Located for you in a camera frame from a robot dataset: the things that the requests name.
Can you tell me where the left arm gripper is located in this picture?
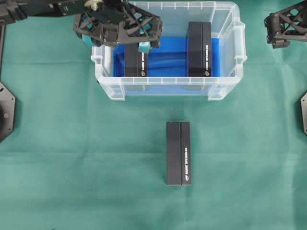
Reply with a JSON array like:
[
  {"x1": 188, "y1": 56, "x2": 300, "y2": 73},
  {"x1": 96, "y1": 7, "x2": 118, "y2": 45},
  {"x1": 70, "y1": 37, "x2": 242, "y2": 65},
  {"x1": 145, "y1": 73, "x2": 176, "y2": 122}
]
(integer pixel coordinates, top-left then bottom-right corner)
[{"x1": 73, "y1": 0, "x2": 163, "y2": 53}]

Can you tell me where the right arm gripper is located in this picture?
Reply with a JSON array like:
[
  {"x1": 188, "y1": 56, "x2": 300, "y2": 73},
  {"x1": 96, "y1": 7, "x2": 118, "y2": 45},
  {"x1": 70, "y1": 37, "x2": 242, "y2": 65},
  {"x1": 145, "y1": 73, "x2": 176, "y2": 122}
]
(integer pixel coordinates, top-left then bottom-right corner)
[{"x1": 264, "y1": 1, "x2": 307, "y2": 49}]

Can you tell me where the black camera box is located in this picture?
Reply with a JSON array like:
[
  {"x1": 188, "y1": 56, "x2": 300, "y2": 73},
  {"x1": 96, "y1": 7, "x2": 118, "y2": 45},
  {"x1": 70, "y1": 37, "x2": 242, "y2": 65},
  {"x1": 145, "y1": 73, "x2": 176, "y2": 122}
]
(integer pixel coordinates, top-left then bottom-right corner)
[
  {"x1": 166, "y1": 121, "x2": 192, "y2": 186},
  {"x1": 187, "y1": 22, "x2": 212, "y2": 77},
  {"x1": 124, "y1": 44, "x2": 148, "y2": 77}
]

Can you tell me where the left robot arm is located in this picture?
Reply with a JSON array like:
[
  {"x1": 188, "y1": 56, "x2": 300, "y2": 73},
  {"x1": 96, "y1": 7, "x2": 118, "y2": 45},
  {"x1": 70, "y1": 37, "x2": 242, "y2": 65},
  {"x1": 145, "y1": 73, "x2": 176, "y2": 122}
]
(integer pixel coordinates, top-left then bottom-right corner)
[{"x1": 0, "y1": 0, "x2": 163, "y2": 53}]

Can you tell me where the clear plastic storage case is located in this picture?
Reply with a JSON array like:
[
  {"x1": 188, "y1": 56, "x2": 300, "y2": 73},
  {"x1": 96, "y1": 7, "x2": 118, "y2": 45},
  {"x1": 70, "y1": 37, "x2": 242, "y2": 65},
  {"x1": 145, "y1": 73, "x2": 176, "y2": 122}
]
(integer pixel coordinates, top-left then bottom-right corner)
[{"x1": 91, "y1": 1, "x2": 247, "y2": 101}]

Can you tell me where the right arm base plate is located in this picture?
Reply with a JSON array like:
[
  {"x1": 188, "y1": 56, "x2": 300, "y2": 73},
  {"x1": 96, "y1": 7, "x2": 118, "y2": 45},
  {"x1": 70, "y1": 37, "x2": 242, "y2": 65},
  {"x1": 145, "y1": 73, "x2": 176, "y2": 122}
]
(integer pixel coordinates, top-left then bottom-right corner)
[{"x1": 300, "y1": 92, "x2": 307, "y2": 134}]

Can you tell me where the black frame rail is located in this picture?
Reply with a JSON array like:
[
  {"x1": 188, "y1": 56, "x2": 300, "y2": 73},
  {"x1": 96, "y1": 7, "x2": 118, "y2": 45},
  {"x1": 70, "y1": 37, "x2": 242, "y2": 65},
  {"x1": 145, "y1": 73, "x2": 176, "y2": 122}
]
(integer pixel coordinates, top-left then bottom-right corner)
[{"x1": 0, "y1": 20, "x2": 6, "y2": 72}]

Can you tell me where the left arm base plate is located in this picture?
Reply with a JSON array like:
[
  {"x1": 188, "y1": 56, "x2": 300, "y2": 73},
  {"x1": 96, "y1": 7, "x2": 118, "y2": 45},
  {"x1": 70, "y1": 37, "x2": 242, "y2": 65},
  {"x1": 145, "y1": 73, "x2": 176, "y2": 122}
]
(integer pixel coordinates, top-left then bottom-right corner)
[{"x1": 0, "y1": 82, "x2": 15, "y2": 141}]

